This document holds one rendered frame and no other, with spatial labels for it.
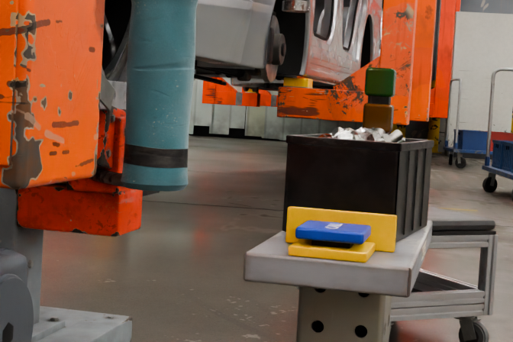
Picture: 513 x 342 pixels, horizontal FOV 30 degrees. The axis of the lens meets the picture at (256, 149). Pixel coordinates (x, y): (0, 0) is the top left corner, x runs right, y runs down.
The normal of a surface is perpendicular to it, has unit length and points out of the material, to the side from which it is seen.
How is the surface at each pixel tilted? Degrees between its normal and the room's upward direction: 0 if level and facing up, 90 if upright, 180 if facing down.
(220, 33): 102
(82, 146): 90
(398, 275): 90
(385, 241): 90
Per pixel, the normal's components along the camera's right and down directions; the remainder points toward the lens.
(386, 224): -0.23, 0.04
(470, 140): -0.01, 0.05
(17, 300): 0.97, 0.07
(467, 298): 0.45, 0.07
